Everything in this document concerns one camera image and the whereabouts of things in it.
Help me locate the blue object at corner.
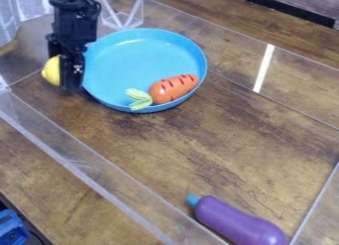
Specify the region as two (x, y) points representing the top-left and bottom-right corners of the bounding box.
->
(0, 209), (29, 245)

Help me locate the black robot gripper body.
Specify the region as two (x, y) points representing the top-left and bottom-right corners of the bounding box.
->
(49, 0), (101, 55)

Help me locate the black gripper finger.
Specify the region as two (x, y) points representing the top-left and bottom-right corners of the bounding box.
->
(59, 54), (85, 90)
(46, 34), (62, 58)

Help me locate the blue round plastic tray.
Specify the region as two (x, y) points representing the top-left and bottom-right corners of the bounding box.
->
(82, 29), (208, 113)

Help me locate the yellow toy lemon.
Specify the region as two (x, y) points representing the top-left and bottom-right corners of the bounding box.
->
(41, 56), (61, 86)

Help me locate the clear acrylic enclosure wall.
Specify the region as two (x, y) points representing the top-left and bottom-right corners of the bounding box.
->
(0, 0), (339, 245)

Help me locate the orange toy carrot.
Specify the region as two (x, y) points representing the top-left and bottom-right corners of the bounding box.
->
(125, 74), (200, 110)

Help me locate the purple toy eggplant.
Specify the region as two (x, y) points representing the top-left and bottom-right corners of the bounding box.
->
(186, 194), (286, 245)

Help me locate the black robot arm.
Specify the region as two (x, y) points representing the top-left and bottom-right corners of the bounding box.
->
(46, 0), (101, 91)

